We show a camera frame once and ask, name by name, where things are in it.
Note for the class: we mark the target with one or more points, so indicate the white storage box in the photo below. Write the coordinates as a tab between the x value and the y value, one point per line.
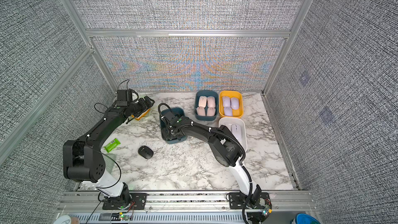
237	121

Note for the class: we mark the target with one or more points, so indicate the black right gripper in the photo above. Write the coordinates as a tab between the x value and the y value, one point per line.
165	134

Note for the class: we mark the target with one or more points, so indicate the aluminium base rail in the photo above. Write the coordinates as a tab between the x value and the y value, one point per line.
184	207

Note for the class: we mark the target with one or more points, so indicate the black mouse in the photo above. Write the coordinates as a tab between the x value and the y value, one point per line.
145	152

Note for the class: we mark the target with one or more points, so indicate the yellow storage box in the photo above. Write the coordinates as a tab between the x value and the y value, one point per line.
237	113

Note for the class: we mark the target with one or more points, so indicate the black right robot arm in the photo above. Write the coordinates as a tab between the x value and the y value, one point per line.
226	148

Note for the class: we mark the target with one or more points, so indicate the white round object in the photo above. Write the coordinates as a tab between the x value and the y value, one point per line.
66	219

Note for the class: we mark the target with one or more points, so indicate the pink mouse top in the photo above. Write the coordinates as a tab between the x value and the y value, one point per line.
211	102

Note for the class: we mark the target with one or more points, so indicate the purple mouse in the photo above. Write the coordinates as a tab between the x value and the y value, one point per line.
226	101
235	104
228	111

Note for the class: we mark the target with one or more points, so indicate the green packet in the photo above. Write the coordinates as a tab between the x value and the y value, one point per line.
112	145

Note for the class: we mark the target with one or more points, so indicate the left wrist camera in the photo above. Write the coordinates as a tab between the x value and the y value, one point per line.
124	95

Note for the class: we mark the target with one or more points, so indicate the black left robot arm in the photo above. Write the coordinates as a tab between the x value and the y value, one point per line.
82	157

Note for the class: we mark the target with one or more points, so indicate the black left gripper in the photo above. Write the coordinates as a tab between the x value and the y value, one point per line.
144	106

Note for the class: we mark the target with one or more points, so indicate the white mouse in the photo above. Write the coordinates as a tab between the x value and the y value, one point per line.
228	125
236	131

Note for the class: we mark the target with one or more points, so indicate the teal storage box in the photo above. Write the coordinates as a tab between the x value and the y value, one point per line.
206	93
178	112

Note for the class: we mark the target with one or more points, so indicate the peach pink mouse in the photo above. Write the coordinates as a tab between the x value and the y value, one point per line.
202	102

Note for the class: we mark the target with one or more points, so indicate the blue round object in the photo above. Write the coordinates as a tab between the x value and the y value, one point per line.
302	218

